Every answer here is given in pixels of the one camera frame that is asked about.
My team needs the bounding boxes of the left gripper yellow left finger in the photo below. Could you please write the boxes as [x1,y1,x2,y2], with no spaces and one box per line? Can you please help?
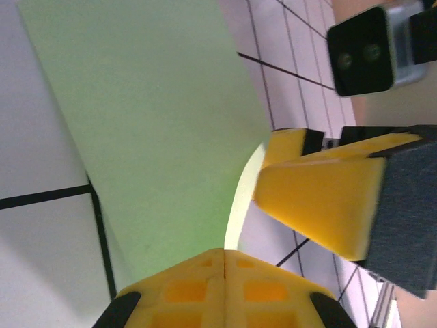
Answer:
[91,249,226,328]

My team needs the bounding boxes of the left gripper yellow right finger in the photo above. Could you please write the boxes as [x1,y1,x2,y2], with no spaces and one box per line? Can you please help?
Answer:
[223,249,358,328]

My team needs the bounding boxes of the light green cloth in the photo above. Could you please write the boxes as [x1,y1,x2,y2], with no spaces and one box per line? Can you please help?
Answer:
[16,0,274,284]

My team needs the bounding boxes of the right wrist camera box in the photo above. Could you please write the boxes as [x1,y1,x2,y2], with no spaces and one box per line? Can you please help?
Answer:
[326,5,430,98]

